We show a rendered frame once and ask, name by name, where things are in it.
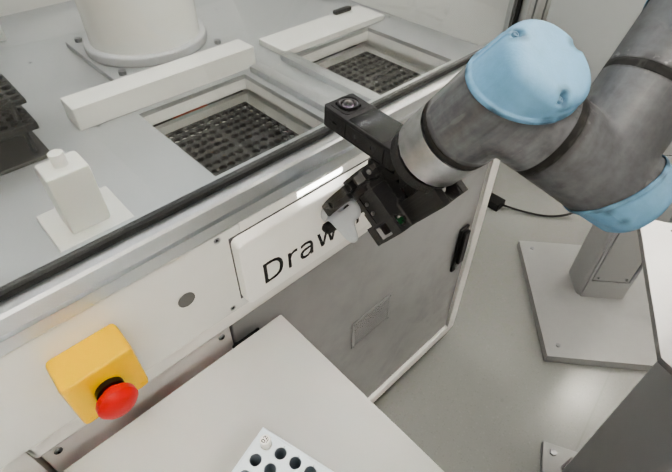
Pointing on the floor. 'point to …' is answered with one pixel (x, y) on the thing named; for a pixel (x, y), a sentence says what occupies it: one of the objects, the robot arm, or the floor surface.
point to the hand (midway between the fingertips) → (335, 205)
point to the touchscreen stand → (592, 298)
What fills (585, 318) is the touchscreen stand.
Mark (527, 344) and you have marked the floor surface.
